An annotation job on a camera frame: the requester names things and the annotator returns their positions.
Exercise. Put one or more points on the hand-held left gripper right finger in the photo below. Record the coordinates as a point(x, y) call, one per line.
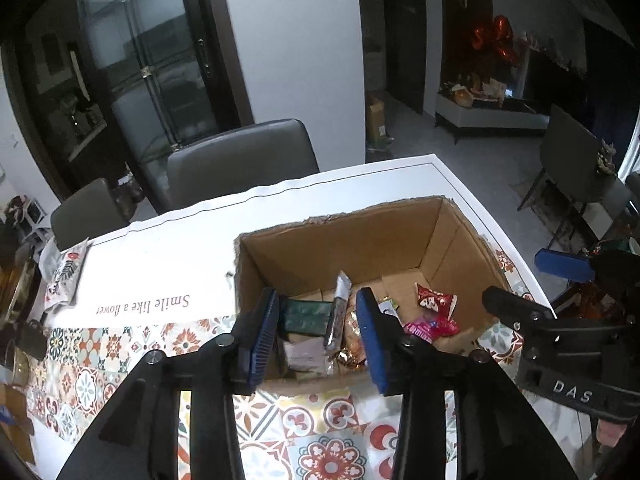
point(375, 345)

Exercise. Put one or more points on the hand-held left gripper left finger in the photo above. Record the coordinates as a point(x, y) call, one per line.
point(257, 345)

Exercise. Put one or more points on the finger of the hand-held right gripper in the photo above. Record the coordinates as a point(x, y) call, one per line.
point(565, 266)
point(515, 305)

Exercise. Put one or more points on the silver snack packet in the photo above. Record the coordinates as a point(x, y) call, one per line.
point(337, 310)

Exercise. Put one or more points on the dark green snack packet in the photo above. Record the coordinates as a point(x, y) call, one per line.
point(305, 317)

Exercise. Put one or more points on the red and white snack packet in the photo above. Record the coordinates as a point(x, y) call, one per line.
point(435, 302)

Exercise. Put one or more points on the person's right hand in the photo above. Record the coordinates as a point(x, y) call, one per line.
point(607, 432)

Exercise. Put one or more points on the golden brown snack packet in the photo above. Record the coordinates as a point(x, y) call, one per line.
point(352, 340)

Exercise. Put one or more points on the pink candy packet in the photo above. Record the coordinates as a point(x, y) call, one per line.
point(430, 330)

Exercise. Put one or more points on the grey chair with thin legs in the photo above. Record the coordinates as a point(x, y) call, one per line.
point(570, 160)

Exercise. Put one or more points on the dried flower bouquet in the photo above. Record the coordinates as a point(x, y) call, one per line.
point(606, 158)

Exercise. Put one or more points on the patterned tablecloth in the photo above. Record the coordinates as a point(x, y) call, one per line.
point(325, 450)

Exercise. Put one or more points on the white printed table sheet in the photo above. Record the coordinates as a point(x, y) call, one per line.
point(165, 265)

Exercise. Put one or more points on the white low cabinet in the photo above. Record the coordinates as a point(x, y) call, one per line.
point(485, 119)

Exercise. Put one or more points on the black television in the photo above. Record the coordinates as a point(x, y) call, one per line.
point(555, 82)

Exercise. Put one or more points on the wide grey dining chair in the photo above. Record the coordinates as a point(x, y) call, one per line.
point(240, 160)

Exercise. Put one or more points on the printed plastic bag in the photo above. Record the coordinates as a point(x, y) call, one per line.
point(65, 272)

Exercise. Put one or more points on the small grey dining chair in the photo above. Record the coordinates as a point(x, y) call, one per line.
point(90, 215)

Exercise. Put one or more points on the small black bag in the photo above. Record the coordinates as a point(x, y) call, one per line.
point(31, 340)

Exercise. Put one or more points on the tall cardboard box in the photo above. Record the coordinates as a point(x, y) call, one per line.
point(376, 117)

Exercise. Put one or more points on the red foil balloons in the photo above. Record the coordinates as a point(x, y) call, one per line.
point(495, 40)

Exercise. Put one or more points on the brown cardboard piece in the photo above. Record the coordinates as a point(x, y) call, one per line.
point(12, 422)

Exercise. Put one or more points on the white shelf unit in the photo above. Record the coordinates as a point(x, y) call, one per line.
point(27, 217)

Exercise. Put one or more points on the dark door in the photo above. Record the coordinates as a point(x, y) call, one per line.
point(402, 35)

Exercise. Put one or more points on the dark glass door cabinet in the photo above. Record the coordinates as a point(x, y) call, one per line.
point(150, 60)

